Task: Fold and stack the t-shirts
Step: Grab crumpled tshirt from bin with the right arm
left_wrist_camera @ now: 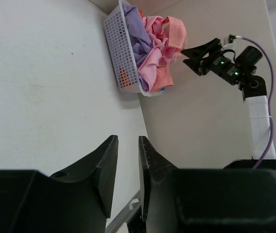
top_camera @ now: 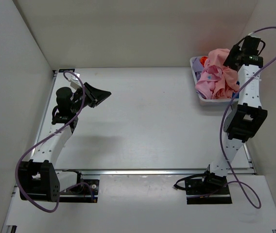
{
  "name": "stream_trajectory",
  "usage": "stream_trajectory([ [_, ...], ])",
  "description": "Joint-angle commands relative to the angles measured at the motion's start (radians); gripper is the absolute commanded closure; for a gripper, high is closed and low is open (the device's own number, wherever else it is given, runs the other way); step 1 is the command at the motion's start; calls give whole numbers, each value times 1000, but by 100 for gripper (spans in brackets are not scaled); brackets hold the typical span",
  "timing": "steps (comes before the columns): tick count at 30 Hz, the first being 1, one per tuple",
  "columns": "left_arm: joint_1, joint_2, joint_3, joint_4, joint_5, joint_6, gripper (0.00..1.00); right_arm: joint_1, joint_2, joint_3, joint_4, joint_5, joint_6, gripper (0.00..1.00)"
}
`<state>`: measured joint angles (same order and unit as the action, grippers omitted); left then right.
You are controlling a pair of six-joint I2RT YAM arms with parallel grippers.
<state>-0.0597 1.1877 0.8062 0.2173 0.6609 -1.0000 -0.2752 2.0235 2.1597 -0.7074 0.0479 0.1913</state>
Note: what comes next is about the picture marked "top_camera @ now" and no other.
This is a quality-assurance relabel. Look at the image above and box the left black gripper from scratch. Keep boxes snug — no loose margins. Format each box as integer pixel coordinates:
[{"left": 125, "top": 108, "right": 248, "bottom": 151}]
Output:
[{"left": 72, "top": 80, "right": 112, "bottom": 111}]

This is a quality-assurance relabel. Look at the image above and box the salmon pink t shirt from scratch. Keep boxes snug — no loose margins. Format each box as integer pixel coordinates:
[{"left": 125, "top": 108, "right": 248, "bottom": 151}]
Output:
[{"left": 205, "top": 49, "right": 240, "bottom": 99}]

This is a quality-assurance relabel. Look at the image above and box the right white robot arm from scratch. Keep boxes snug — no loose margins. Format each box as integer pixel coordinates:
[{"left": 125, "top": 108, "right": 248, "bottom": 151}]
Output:
[{"left": 200, "top": 35, "right": 268, "bottom": 194}]

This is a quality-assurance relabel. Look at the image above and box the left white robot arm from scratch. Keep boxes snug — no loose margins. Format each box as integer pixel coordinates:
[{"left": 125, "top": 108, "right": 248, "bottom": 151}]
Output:
[{"left": 18, "top": 83, "right": 111, "bottom": 202}]

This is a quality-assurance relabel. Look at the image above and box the blue t shirt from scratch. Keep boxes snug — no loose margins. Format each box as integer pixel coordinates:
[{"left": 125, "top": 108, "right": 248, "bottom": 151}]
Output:
[{"left": 232, "top": 81, "right": 240, "bottom": 97}]

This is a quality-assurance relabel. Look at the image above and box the light pink t shirt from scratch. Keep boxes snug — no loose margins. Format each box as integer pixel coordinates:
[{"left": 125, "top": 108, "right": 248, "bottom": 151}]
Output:
[{"left": 195, "top": 65, "right": 226, "bottom": 100}]

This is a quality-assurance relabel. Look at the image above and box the orange cloth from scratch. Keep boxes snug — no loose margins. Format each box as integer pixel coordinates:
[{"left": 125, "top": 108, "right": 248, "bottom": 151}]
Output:
[{"left": 200, "top": 56, "right": 208, "bottom": 66}]

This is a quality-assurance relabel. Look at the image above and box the lavender cloth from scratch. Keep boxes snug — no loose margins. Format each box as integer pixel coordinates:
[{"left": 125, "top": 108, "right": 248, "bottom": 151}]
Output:
[{"left": 192, "top": 57, "right": 204, "bottom": 79}]

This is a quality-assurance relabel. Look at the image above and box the white plastic laundry basket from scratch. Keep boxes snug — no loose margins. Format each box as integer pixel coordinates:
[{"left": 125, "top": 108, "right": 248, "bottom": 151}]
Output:
[{"left": 190, "top": 57, "right": 230, "bottom": 104}]

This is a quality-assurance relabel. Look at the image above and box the blue label sticker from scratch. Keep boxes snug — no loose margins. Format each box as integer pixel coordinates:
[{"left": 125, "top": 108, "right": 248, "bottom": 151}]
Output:
[{"left": 58, "top": 68, "right": 75, "bottom": 73}]

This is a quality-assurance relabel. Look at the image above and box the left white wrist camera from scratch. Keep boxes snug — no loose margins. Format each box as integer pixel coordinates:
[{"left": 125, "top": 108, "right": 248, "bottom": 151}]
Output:
[{"left": 69, "top": 74, "right": 81, "bottom": 90}]

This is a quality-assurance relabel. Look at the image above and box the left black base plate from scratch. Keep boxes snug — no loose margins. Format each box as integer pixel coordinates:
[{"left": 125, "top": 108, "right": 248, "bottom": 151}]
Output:
[{"left": 59, "top": 179, "right": 100, "bottom": 203}]

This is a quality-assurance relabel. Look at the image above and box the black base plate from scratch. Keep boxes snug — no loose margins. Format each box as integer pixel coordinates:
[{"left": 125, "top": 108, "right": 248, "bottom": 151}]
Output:
[
  {"left": 59, "top": 179, "right": 100, "bottom": 203},
  {"left": 173, "top": 174, "right": 233, "bottom": 205}
]

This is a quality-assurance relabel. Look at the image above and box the aluminium table edge rail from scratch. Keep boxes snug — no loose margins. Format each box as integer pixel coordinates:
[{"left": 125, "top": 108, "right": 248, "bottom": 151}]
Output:
[{"left": 55, "top": 167, "right": 255, "bottom": 176}]

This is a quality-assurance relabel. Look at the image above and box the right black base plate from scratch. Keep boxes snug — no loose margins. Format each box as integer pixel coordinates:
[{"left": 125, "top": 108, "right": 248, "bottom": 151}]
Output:
[{"left": 173, "top": 174, "right": 233, "bottom": 205}]

